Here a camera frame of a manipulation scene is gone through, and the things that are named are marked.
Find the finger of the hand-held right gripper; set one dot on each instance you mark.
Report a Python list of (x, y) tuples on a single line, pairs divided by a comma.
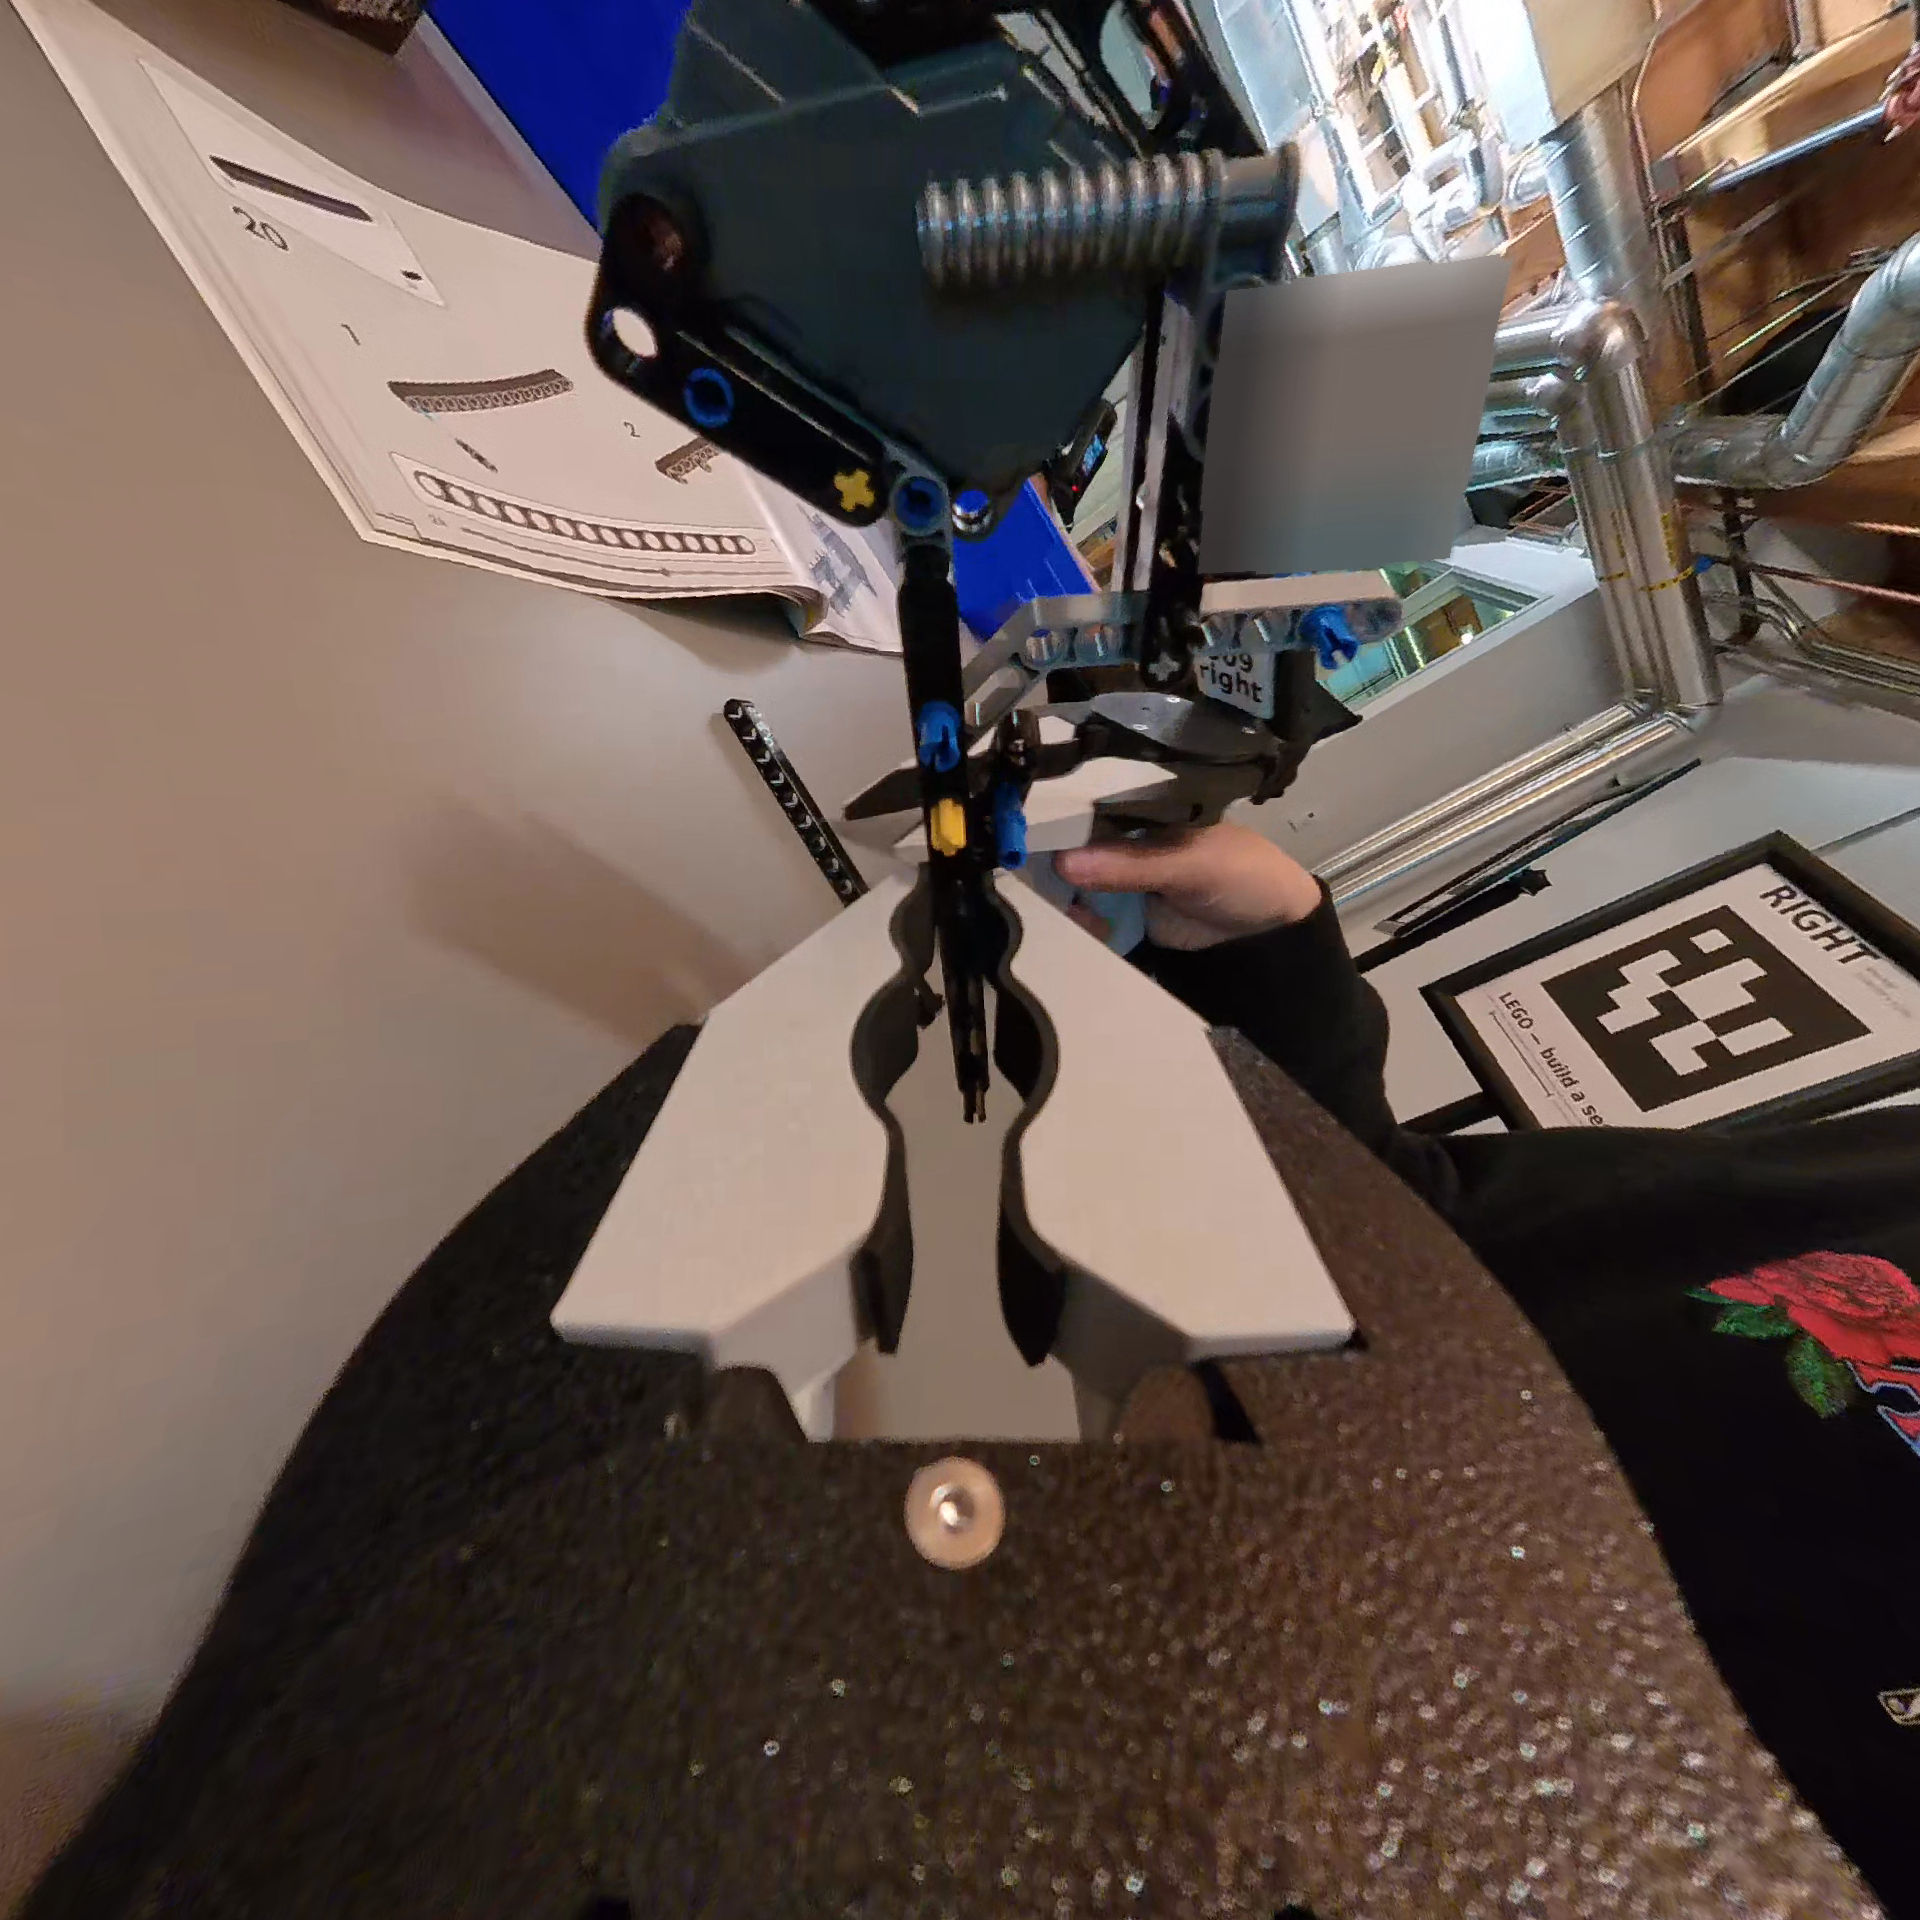
[(910, 792), (1066, 833)]

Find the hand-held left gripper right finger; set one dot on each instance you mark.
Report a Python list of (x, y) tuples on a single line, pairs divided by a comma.
[(1187, 1199)]

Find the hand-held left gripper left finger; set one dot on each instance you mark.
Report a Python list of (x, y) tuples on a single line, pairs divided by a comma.
[(707, 1199)]

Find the long black pinned brick beam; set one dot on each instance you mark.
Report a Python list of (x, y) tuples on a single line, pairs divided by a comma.
[(788, 789)]

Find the grey black toy brick chassis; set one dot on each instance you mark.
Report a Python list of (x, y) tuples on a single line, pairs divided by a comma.
[(839, 226)]

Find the person's right hand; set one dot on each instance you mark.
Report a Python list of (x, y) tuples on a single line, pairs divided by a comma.
[(1215, 893)]

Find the large blue bin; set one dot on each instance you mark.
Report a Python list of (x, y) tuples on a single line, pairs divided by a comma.
[(1036, 580)]

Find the silver pipe bundle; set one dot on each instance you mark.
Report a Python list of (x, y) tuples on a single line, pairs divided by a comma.
[(1627, 493)]

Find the black framed marker sign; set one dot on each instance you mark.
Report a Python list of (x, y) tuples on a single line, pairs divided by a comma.
[(1697, 1003)]

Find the person's black printed shirt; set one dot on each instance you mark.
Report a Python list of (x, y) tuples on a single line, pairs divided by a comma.
[(1726, 1501)]

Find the white instruction booklet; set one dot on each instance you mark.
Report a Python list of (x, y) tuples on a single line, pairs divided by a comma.
[(301, 375)]

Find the blue divided bin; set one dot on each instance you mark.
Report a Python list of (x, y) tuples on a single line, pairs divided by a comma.
[(557, 88)]

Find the silver ventilation duct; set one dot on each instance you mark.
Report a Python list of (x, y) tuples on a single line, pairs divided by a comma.
[(1828, 383)]

